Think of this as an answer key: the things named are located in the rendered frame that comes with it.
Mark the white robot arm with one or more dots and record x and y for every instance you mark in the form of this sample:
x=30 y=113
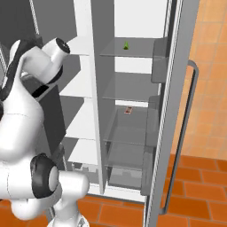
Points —
x=20 y=130

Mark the glass fridge shelf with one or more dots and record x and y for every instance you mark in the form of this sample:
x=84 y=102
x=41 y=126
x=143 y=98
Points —
x=130 y=88
x=139 y=48
x=127 y=133

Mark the grey fridge drawer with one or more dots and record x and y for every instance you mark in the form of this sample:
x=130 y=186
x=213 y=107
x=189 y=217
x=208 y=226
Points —
x=125 y=177

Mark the grey fridge door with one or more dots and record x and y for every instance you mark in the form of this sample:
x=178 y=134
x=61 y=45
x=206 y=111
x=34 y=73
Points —
x=174 y=88

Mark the green lemon wedge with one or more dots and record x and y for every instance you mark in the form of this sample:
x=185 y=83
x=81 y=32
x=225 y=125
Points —
x=126 y=45

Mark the white open fridge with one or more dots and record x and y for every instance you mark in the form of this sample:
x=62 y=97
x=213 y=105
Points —
x=102 y=26

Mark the small brown food item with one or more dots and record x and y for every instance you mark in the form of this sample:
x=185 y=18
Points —
x=128 y=111

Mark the white freezer shelf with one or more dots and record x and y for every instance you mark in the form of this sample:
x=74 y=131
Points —
x=79 y=45
x=79 y=87
x=82 y=124
x=85 y=153

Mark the grey door bin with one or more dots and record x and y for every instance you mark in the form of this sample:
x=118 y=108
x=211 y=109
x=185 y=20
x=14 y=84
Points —
x=147 y=174
x=160 y=63
x=153 y=124

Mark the dark grey freezer door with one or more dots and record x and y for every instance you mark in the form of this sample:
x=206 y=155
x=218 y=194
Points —
x=54 y=121

